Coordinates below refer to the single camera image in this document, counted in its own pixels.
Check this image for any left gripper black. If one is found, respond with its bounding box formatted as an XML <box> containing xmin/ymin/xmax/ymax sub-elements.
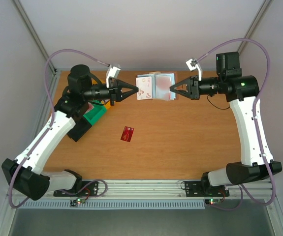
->
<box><xmin>84</xmin><ymin>79</ymin><xmax>139</xmax><ymax>106</ymax></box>

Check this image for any white floral VIP card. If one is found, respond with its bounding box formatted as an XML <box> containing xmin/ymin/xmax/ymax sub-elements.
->
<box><xmin>136</xmin><ymin>76</ymin><xmax>153</xmax><ymax>100</ymax></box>

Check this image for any brown leather card holder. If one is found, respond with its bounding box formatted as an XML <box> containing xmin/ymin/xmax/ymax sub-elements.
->
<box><xmin>137</xmin><ymin>72</ymin><xmax>177</xmax><ymax>101</ymax></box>

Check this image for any red white credit card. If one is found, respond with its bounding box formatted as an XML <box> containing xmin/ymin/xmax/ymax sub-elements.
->
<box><xmin>87</xmin><ymin>103</ymin><xmax>94</xmax><ymax>112</ymax></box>

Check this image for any red VIP credit card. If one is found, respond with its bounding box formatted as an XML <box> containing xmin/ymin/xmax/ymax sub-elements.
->
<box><xmin>121</xmin><ymin>126</ymin><xmax>134</xmax><ymax>142</ymax></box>

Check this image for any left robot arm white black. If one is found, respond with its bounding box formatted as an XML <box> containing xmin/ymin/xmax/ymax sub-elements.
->
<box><xmin>1</xmin><ymin>64</ymin><xmax>138</xmax><ymax>200</ymax></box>

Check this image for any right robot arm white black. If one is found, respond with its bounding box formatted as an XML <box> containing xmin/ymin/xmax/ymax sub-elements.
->
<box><xmin>170</xmin><ymin>52</ymin><xmax>282</xmax><ymax>196</ymax></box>

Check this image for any yellow plastic bin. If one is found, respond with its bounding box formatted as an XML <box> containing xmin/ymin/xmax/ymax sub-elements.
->
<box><xmin>97</xmin><ymin>82</ymin><xmax>111</xmax><ymax>109</ymax></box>

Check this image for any green plastic bin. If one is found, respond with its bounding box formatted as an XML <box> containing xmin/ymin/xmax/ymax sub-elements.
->
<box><xmin>83</xmin><ymin>101</ymin><xmax>107</xmax><ymax>125</ymax></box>

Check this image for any black plastic bin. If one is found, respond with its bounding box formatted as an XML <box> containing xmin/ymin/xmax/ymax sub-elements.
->
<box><xmin>67</xmin><ymin>117</ymin><xmax>92</xmax><ymax>142</ymax></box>

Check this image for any right small circuit board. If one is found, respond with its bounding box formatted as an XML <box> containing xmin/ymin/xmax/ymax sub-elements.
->
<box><xmin>205</xmin><ymin>198</ymin><xmax>222</xmax><ymax>205</ymax></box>

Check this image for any small circuit board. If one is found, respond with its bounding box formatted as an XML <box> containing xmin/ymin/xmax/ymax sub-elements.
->
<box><xmin>205</xmin><ymin>198</ymin><xmax>222</xmax><ymax>205</ymax></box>
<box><xmin>69</xmin><ymin>199</ymin><xmax>86</xmax><ymax>207</ymax></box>

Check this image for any left small circuit board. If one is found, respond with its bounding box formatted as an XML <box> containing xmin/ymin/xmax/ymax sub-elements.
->
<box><xmin>69</xmin><ymin>199</ymin><xmax>86</xmax><ymax>207</ymax></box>

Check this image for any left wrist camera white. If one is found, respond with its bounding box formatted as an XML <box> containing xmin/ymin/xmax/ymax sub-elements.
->
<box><xmin>106</xmin><ymin>64</ymin><xmax>121</xmax><ymax>88</ymax></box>

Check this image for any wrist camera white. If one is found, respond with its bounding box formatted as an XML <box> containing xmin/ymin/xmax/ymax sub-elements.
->
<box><xmin>106</xmin><ymin>64</ymin><xmax>121</xmax><ymax>88</ymax></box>
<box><xmin>186</xmin><ymin>59</ymin><xmax>203</xmax><ymax>81</ymax></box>

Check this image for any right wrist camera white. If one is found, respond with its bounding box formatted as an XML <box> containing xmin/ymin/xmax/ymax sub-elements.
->
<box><xmin>186</xmin><ymin>59</ymin><xmax>203</xmax><ymax>81</ymax></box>

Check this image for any aluminium front rail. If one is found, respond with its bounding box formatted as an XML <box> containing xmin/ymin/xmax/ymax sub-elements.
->
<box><xmin>40</xmin><ymin>177</ymin><xmax>275</xmax><ymax>200</ymax></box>

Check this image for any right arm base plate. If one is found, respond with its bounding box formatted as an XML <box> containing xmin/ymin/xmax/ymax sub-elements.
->
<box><xmin>180</xmin><ymin>181</ymin><xmax>230</xmax><ymax>198</ymax></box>

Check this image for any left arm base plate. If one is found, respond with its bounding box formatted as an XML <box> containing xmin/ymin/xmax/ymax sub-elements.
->
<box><xmin>53</xmin><ymin>180</ymin><xmax>99</xmax><ymax>197</ymax></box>

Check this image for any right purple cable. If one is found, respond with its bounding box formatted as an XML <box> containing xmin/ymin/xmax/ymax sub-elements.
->
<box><xmin>196</xmin><ymin>38</ymin><xmax>276</xmax><ymax>211</ymax></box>

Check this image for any grey slotted cable duct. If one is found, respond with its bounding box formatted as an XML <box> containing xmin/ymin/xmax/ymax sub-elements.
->
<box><xmin>21</xmin><ymin>199</ymin><xmax>205</xmax><ymax>210</ymax></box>

